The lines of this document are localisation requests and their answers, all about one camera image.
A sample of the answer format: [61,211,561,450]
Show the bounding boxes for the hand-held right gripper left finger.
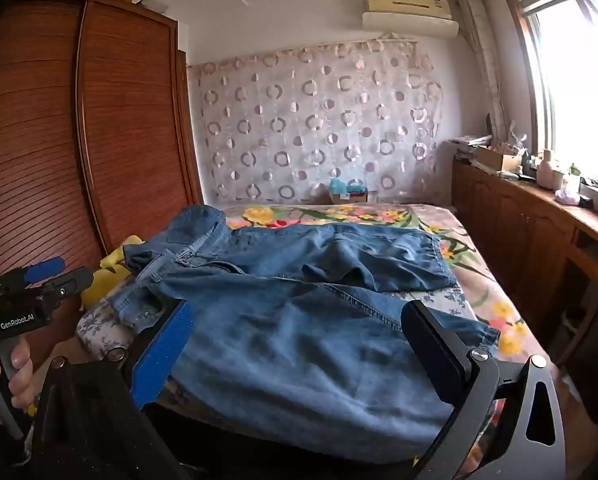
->
[31,300,197,480]

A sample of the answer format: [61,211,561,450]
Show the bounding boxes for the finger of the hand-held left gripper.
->
[39,267,96,311]
[0,256,66,293]

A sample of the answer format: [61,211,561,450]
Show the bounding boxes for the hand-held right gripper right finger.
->
[401,300,567,480]

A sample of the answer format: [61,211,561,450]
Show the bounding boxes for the blue denim pants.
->
[110,205,501,463]

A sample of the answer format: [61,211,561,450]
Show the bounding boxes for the person's left hand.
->
[0,335,34,423]

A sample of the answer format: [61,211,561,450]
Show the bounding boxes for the yellow plush toy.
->
[81,247,132,311]

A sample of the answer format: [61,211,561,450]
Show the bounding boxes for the blue floral white sheet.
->
[76,280,470,358]

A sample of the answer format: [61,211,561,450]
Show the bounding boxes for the colourful floral blanket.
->
[221,202,540,361]

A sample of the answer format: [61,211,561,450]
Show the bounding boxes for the wooden slatted wardrobe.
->
[0,0,203,376]

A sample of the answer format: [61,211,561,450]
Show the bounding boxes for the wooden side cabinet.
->
[452,152,598,411]

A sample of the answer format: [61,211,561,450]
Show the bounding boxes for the cardboard box with teal items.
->
[329,177,370,205]

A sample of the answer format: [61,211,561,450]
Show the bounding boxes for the open cardboard box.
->
[476,145,522,173]

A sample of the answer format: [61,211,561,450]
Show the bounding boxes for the stack of papers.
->
[452,135,495,161]

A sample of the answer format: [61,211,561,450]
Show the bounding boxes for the pink bottle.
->
[536,150,555,188]

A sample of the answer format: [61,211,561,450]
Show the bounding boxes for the circle patterned sheer curtain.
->
[188,32,447,206]

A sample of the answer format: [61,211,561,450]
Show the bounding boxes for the patterned window drape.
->
[456,0,512,141]

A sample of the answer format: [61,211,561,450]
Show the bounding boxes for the window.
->
[502,0,598,186]

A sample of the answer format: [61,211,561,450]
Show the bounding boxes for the wall air conditioner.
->
[361,0,460,38]

